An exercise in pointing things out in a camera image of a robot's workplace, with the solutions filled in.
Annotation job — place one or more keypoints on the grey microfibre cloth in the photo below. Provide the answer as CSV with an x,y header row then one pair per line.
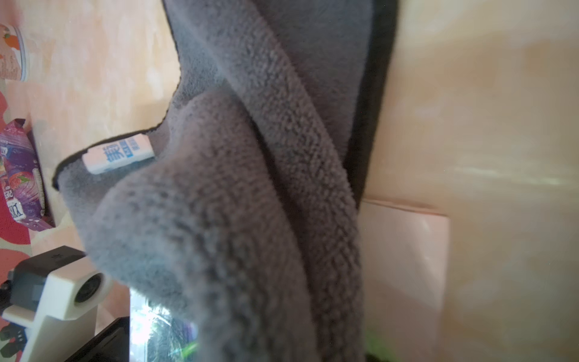
x,y
245,220

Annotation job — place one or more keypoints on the blue science book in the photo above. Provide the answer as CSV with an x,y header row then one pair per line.
x,y
405,252

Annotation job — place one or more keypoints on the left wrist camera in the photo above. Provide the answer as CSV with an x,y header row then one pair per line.
x,y
49,303

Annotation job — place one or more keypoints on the purple candy bag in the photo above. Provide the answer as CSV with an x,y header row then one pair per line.
x,y
21,179

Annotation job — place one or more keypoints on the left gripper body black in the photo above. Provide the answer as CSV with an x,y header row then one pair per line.
x,y
112,344

